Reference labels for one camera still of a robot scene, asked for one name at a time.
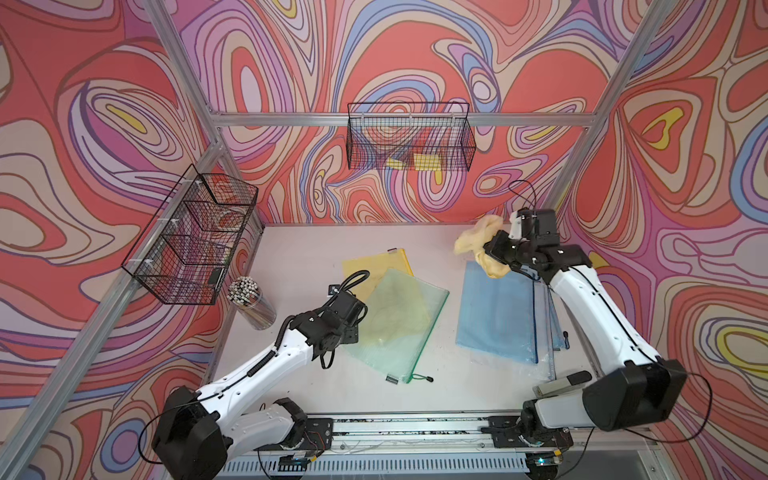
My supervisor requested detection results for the black wire basket back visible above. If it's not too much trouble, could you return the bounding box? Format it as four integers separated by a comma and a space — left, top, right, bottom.
346, 100, 476, 172

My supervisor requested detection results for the yellow wiping cloth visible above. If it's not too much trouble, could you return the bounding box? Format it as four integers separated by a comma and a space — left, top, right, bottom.
453, 215, 511, 279

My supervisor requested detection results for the yellow sponge in basket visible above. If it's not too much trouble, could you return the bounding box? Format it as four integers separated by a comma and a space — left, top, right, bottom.
384, 153, 444, 172

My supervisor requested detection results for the green zip document bag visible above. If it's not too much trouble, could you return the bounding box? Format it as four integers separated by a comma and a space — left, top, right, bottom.
345, 269, 449, 383

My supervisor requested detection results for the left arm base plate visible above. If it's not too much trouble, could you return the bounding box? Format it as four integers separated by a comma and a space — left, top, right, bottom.
258, 417, 334, 452

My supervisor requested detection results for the clear pencil holder cup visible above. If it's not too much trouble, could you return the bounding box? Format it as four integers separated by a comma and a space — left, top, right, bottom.
227, 276, 276, 330

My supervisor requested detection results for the black wire basket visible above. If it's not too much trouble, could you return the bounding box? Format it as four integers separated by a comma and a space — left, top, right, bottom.
346, 100, 476, 172
121, 166, 258, 305

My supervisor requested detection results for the grey stapler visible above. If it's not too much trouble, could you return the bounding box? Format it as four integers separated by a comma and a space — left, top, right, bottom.
533, 370, 593, 399

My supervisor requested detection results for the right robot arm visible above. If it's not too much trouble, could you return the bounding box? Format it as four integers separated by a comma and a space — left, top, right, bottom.
484, 209, 688, 444

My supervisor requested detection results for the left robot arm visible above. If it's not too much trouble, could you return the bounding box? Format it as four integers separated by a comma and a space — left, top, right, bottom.
149, 269, 370, 479

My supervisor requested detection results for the light blue mesh document bag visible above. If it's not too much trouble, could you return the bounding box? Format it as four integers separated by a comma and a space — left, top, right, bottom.
548, 299, 569, 351

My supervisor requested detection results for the black wire basket left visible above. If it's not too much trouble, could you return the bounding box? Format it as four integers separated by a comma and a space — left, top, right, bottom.
121, 166, 258, 305

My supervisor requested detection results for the yellow document bag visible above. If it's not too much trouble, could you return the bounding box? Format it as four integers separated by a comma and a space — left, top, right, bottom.
341, 248, 413, 302

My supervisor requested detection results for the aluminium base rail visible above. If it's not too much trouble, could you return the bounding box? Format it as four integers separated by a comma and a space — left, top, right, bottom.
213, 412, 675, 479

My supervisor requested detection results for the white blue-zip document bag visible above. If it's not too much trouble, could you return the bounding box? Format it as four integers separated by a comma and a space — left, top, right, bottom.
534, 282, 556, 382

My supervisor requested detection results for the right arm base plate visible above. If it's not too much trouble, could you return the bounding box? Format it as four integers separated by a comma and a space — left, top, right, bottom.
480, 412, 573, 451

